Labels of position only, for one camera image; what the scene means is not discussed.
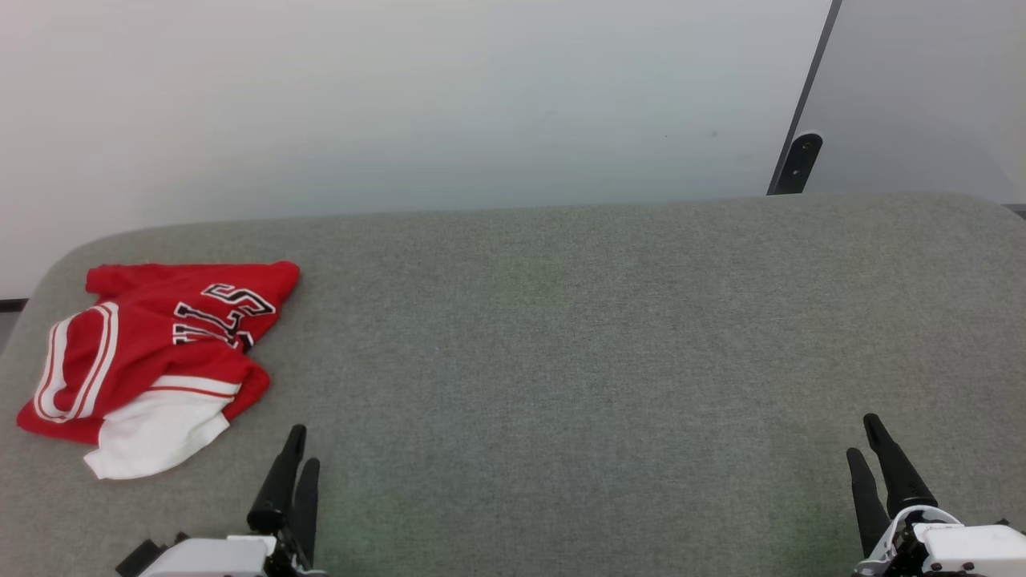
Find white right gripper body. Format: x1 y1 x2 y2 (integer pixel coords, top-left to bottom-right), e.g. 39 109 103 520
854 505 1026 577

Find black oval bracket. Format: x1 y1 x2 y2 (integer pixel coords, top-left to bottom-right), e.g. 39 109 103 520
774 132 825 196

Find red Bulls 23 jersey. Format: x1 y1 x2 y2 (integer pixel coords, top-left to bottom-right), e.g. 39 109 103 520
16 260 301 480

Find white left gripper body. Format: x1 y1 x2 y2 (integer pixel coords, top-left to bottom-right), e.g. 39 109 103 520
116 531 328 577

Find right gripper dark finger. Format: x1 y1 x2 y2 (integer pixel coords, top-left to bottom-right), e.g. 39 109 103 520
863 413 939 520
846 447 891 559

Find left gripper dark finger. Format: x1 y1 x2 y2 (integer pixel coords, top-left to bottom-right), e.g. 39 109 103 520
289 458 321 568
247 425 308 532

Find black slanted post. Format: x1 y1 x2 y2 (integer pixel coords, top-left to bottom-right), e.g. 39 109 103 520
766 0 844 196

